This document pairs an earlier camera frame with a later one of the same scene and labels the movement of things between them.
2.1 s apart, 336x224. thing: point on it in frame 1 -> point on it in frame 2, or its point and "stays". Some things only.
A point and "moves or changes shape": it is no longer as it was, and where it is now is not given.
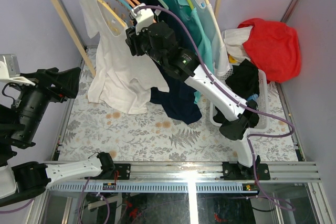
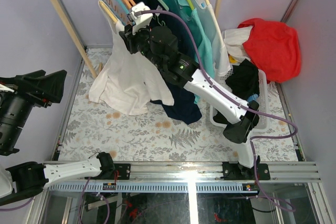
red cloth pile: (274, 48) stays
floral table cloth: (155, 136) stays
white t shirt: (119, 79) moves or changes shape
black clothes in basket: (243, 80) stays
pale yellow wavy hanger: (103, 3) moves or changes shape
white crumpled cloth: (233, 39) stays
